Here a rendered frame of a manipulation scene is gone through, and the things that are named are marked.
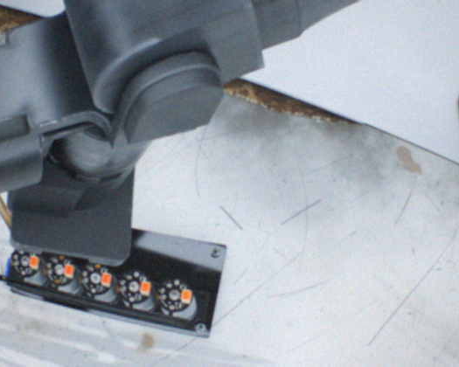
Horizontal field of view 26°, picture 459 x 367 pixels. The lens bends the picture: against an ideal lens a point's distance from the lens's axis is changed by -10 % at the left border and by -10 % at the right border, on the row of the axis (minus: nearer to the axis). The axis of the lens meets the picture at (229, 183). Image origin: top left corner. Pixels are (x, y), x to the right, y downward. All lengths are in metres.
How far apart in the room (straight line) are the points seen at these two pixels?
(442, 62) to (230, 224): 0.22
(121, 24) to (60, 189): 0.13
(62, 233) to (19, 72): 0.14
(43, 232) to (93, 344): 0.28
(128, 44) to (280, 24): 0.06
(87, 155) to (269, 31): 0.11
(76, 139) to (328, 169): 0.40
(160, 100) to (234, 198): 0.45
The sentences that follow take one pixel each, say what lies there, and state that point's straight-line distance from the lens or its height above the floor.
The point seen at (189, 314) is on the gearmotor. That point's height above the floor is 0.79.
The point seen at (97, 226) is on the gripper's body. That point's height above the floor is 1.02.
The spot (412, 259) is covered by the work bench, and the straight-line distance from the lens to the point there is 0.80.
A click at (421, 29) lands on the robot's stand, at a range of 0.88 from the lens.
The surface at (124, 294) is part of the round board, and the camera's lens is 0.73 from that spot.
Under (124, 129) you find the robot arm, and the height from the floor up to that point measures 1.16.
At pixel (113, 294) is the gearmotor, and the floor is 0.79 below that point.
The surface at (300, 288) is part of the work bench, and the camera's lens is 0.79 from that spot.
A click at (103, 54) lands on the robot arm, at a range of 0.37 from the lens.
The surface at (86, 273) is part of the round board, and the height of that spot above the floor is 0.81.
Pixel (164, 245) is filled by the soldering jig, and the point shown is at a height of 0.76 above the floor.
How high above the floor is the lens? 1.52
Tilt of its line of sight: 72 degrees down
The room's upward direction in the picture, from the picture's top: 7 degrees counter-clockwise
